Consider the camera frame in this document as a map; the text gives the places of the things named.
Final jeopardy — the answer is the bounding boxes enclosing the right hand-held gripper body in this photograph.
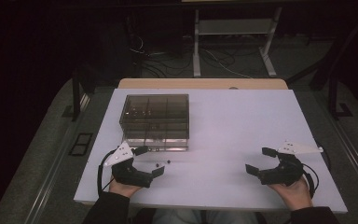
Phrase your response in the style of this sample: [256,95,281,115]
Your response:
[258,140,324,188]

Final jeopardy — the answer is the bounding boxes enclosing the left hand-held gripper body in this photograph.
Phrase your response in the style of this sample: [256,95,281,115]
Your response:
[103,141,154,189]

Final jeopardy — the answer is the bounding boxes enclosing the person's left hand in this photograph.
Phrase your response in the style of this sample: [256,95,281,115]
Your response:
[108,176,143,199]

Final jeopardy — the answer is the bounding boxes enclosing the person's right hand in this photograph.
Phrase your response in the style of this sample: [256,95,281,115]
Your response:
[268,178,314,212]

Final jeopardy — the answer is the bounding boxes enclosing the clear smoky acrylic drawer box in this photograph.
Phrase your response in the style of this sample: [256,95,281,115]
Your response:
[118,93,190,153]

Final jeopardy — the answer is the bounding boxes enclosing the black floor outlet plate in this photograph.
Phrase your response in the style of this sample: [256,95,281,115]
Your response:
[68,133,94,157]

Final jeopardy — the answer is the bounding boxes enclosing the person's legs in jeans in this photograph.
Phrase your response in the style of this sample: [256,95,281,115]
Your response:
[151,208,259,224]

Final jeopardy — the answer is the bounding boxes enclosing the black metal stand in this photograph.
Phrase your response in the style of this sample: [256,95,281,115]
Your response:
[62,61,91,122]
[328,69,354,121]

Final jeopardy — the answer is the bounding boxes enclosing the wooden table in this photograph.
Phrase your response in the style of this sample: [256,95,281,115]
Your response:
[117,77,289,91]

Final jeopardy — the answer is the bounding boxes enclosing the white metal stand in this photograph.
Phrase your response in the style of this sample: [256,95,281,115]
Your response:
[192,7,283,78]

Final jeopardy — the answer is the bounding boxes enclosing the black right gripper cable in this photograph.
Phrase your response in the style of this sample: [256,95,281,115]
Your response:
[300,162,321,199]

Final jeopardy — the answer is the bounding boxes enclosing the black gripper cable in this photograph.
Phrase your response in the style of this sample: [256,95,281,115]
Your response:
[96,148,117,197]
[300,162,321,199]

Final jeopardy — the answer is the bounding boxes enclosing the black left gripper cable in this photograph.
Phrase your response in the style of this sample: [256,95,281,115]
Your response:
[96,148,117,197]

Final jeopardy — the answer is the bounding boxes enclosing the black floor cables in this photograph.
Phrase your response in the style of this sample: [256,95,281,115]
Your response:
[129,33,198,79]

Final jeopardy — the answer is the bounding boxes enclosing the white floor cable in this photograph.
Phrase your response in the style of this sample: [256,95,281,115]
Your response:
[200,48,254,79]

